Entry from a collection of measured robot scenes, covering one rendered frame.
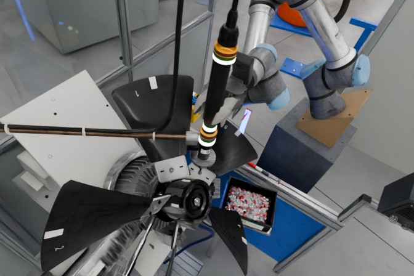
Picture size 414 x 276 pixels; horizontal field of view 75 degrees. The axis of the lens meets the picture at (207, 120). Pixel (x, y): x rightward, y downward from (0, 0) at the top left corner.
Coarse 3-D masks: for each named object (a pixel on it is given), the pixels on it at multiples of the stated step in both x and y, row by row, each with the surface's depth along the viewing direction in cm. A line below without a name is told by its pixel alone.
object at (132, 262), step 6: (150, 222) 77; (150, 228) 77; (144, 234) 76; (144, 240) 75; (138, 246) 74; (138, 252) 73; (132, 258) 72; (126, 264) 72; (132, 264) 71; (126, 270) 70
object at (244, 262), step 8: (216, 208) 93; (216, 216) 87; (224, 216) 93; (232, 216) 98; (216, 224) 82; (224, 224) 88; (232, 224) 94; (216, 232) 80; (224, 232) 84; (232, 232) 89; (240, 232) 95; (224, 240) 82; (232, 240) 86; (240, 240) 92; (232, 248) 84; (240, 248) 89; (240, 256) 87; (240, 264) 85
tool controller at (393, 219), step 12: (408, 180) 87; (384, 192) 99; (396, 192) 91; (408, 192) 83; (384, 204) 94; (396, 204) 87; (408, 204) 83; (396, 216) 92; (408, 216) 88; (408, 228) 91
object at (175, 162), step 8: (168, 160) 75; (176, 160) 74; (184, 160) 74; (160, 168) 75; (168, 168) 75; (176, 168) 75; (184, 168) 74; (160, 176) 75; (168, 176) 75; (176, 176) 75; (184, 176) 75
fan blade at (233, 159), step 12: (228, 132) 96; (216, 144) 92; (228, 144) 93; (240, 144) 96; (216, 156) 88; (228, 156) 89; (240, 156) 92; (252, 156) 96; (216, 168) 84; (228, 168) 86
